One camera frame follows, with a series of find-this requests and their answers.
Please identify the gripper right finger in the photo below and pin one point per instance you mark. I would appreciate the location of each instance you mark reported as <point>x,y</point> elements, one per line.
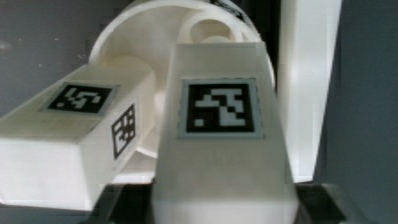
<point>325,207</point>

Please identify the white round stool seat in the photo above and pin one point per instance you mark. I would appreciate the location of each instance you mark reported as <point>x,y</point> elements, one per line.
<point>209,33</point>

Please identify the white stool leg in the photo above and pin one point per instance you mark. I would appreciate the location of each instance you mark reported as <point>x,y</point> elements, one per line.
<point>222,183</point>
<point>69,136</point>

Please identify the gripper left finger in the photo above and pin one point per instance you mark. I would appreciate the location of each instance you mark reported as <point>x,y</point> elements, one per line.
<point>122,206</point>

